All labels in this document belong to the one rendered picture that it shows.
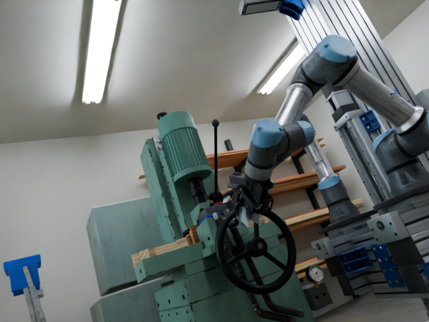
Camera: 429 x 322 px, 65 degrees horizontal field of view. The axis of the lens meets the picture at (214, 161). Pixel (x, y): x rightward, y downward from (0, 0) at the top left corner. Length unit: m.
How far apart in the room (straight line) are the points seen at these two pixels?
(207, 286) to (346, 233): 0.77
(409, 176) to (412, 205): 0.11
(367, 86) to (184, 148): 0.76
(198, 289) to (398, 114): 0.90
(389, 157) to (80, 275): 2.97
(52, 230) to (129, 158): 1.12
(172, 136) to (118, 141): 2.64
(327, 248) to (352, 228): 0.17
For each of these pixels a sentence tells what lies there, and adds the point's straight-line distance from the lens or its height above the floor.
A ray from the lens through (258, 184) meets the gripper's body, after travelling 0.92.
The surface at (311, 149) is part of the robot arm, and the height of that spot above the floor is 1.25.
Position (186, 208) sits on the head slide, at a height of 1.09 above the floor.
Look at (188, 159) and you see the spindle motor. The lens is 1.47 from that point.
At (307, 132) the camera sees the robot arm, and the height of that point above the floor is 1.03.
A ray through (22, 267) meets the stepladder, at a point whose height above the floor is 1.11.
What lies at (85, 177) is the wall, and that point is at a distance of 3.90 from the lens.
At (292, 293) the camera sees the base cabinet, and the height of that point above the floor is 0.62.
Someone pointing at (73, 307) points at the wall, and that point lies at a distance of 3.60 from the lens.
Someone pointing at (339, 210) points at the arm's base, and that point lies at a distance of 1.78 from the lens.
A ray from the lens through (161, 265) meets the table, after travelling 1.23.
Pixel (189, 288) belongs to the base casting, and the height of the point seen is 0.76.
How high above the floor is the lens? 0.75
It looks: 19 degrees up
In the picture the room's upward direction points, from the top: 20 degrees counter-clockwise
